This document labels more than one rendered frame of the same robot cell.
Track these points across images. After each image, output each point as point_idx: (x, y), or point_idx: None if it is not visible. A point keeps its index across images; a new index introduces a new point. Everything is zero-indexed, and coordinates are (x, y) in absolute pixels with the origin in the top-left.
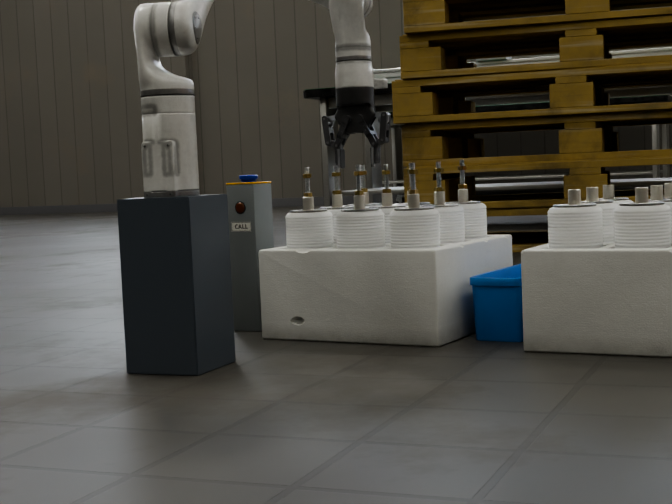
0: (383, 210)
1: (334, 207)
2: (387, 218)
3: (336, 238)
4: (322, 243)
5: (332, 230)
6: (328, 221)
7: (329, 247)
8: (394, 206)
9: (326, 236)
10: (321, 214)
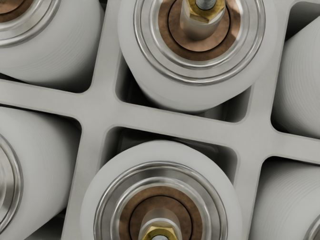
0: (206, 99)
1: (5, 44)
2: (216, 103)
3: (45, 76)
4: (51, 215)
5: (57, 170)
6: (47, 201)
7: (73, 212)
8: (241, 71)
9: (55, 206)
10: (24, 230)
